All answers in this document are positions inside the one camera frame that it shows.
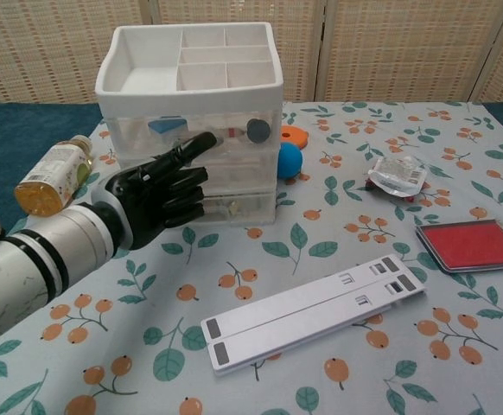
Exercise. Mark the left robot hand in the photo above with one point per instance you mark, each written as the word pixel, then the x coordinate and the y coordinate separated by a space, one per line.
pixel 156 194

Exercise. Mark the blue rectangular block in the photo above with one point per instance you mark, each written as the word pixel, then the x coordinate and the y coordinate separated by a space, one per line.
pixel 167 129

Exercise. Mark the clear plastic drawer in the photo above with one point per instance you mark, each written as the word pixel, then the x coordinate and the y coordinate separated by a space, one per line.
pixel 243 168
pixel 251 207
pixel 126 129

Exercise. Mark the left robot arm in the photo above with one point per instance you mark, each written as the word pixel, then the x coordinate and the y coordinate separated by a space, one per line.
pixel 40 268

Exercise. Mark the white plastic drawer organizer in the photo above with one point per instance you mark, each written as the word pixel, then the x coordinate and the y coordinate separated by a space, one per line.
pixel 148 65

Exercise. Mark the wooden stick with red band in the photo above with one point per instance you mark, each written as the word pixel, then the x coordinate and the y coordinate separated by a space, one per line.
pixel 232 133

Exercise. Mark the amber drink bottle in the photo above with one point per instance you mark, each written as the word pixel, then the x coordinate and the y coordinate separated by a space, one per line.
pixel 50 177

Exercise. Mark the dark grey round disc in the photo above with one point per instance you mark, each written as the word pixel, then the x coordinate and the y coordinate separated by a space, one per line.
pixel 258 130

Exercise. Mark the blue ball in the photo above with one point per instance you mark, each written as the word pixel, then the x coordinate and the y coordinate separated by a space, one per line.
pixel 289 161

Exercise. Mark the orange round disc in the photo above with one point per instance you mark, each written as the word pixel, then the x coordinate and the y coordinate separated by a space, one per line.
pixel 295 136

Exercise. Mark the floral tablecloth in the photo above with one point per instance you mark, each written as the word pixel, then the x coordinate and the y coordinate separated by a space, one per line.
pixel 148 380

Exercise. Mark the white folding stand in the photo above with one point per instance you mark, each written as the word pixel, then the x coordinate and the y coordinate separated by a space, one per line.
pixel 303 315

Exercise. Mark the clear plastic packet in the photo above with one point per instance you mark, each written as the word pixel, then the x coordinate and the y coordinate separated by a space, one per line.
pixel 396 177

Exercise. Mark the bamboo folding screen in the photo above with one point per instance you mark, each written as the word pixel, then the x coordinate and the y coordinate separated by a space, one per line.
pixel 385 52

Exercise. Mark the red ink pad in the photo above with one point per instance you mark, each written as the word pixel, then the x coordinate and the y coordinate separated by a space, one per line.
pixel 476 246

